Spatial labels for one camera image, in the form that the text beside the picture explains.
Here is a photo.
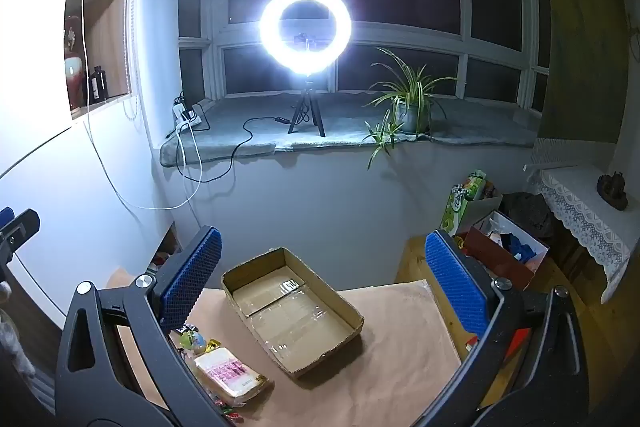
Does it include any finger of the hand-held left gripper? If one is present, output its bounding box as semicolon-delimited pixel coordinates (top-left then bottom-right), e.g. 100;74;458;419
0;207;41;268

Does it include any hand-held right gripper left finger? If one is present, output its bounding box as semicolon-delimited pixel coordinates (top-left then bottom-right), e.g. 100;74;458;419
55;226;228;427

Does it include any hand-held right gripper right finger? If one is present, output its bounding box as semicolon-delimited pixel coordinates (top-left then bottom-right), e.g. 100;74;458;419
415;229;591;427

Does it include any sliced bread packet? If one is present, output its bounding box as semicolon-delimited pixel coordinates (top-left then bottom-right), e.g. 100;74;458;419
192;346;274;408

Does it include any cardboard box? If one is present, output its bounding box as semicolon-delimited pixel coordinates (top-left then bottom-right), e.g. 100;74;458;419
221;247;365;379

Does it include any red storage box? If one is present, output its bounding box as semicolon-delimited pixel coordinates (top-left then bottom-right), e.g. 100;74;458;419
456;208;551;292

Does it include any wooden side table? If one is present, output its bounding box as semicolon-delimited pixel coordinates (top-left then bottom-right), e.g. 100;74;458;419
394;234;593;410

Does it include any round green blue snack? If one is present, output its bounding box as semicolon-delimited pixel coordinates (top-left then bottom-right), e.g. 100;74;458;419
172;324;208;356

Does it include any black bag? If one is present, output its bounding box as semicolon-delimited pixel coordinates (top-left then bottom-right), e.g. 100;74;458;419
499;192;557;239

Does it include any white lace tablecloth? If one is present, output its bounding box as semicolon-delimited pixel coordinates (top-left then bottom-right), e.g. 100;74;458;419
529;138;634;306

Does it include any dark bottle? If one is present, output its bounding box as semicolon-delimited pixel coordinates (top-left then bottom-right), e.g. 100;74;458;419
89;65;109;102

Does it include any white power strip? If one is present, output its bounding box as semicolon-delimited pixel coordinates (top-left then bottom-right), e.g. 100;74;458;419
172;99;203;131

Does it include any red white vase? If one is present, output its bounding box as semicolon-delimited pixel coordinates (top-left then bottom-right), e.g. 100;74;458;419
64;16;84;112

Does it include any striped clothing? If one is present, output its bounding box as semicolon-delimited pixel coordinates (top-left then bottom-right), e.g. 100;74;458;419
29;371;57;414

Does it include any dark figurine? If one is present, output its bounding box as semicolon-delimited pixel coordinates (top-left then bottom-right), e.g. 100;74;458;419
597;171;630;212

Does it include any potted spider plant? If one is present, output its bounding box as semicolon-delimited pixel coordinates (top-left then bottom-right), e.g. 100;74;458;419
360;47;459;171

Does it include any black tripod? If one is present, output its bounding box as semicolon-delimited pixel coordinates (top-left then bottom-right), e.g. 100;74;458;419
287;77;327;138

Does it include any olive curtain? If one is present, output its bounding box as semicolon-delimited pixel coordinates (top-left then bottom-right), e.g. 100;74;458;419
536;0;632;146

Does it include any white cable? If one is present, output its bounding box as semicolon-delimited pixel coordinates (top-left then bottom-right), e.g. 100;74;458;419
76;0;204;211

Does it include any black cable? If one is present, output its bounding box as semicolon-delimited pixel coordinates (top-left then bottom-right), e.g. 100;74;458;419
181;114;302;184

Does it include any wooden wall shelf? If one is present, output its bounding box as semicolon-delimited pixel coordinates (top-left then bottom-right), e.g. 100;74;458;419
64;0;135;122

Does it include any ring light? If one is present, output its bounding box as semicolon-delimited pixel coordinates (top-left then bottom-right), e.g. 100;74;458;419
259;0;355;78

